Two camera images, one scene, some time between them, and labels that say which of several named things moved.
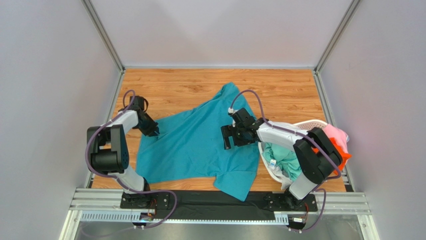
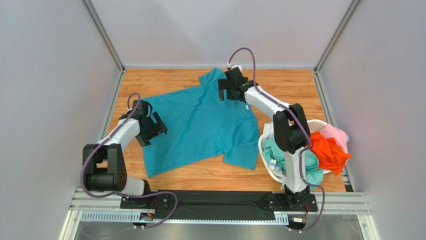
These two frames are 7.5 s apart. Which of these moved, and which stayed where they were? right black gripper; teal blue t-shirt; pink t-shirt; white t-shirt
Moved: right black gripper; teal blue t-shirt
Stayed: white t-shirt; pink t-shirt
